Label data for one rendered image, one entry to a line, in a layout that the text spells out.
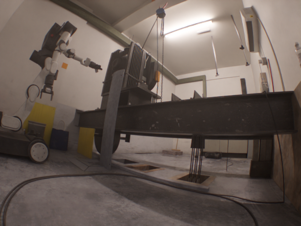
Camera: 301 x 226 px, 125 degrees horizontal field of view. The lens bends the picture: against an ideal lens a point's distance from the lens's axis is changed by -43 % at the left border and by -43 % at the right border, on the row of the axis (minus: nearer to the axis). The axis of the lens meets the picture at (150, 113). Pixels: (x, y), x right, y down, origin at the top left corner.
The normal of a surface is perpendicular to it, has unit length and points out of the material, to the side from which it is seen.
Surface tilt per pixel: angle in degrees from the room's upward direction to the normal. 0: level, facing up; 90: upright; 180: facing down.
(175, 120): 90
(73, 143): 90
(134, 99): 90
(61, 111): 90
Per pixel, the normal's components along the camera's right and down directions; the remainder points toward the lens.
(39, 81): 0.85, -0.02
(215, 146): -0.61, -0.22
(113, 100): -0.42, -0.22
